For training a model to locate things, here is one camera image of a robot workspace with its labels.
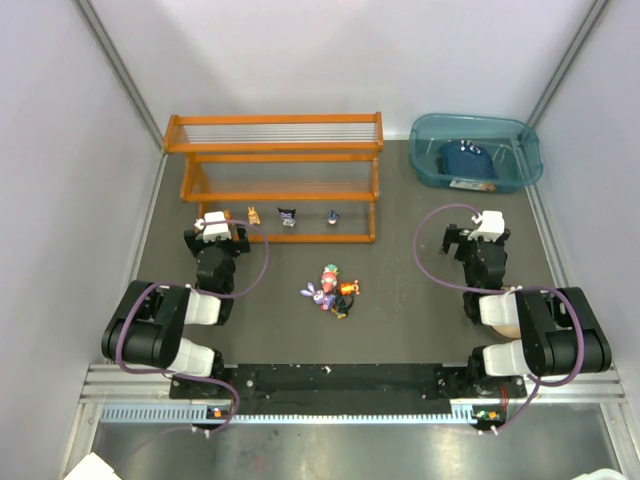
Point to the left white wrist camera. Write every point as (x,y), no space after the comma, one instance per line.
(215,224)

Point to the orange wooden shelf rack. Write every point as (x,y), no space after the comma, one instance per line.
(299,139)

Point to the grey slotted cable duct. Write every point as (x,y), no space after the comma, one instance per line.
(202,414)

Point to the orange rabbit toy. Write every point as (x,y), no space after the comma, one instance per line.
(253,216)

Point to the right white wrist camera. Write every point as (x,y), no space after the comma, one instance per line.
(489,225)

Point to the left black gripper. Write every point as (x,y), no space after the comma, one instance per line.
(192,238)

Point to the round wooden disc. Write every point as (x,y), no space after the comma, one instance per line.
(505,318)

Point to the black purple cat toy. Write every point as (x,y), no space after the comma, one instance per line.
(287,217)

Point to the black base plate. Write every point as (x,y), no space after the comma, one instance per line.
(333,389)

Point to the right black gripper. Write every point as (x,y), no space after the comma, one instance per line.
(454,238)

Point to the orange tiger toy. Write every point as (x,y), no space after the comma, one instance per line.
(350,288)

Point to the red green carrot toy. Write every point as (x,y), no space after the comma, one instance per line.
(329,278)

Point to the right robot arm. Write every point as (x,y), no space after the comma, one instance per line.
(550,331)

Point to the black yellow dog toy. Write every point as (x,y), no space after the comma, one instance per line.
(342,306)

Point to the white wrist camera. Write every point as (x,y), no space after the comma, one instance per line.
(215,224)
(489,225)

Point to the small blue shark toy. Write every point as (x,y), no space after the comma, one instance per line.
(333,217)

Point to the teal plastic tub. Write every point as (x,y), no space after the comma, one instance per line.
(513,146)

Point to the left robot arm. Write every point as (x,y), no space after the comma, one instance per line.
(147,327)

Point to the purple bunny toy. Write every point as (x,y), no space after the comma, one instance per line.
(324,300)

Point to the label card in tub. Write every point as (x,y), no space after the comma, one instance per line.
(472,185)

